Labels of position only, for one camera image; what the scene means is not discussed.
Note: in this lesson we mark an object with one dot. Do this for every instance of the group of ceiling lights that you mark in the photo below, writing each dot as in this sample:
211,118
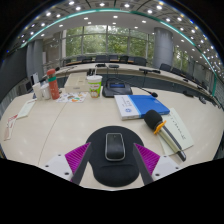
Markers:
101,4

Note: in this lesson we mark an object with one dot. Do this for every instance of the colourful printed leaflet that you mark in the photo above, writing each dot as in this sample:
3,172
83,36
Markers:
72,97

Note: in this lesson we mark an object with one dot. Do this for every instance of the black conference microphone console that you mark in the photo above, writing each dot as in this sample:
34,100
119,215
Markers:
116,90

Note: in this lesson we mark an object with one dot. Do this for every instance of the red bottle with green band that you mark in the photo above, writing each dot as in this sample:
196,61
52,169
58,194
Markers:
53,87

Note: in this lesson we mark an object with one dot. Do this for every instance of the blue and white book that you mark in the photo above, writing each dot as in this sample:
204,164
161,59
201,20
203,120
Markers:
146,105

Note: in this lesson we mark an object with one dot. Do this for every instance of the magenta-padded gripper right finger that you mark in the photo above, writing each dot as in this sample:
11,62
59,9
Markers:
148,158

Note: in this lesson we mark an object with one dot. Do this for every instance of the beige cardboard box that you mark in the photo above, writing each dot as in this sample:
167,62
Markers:
76,84

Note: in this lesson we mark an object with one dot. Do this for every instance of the black computer mouse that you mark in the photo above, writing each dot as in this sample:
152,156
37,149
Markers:
115,146

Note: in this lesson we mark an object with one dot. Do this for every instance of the black mouse pad with wrist rest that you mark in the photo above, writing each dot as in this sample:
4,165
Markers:
115,175

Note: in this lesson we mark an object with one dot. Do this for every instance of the tall white cup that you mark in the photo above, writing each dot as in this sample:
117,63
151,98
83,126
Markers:
36,92

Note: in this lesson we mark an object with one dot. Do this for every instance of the white booklet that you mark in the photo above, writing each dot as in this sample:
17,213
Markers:
26,108

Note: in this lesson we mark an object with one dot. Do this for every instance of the group of dark office chairs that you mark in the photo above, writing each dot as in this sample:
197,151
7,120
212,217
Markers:
140,61

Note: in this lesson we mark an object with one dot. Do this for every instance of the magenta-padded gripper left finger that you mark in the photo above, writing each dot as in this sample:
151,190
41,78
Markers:
77,157

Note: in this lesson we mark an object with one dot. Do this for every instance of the white paper sheet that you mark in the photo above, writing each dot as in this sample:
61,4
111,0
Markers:
180,131

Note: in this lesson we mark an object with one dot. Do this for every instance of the paper cup with green print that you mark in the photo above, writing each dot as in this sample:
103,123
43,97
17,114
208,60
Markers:
95,87

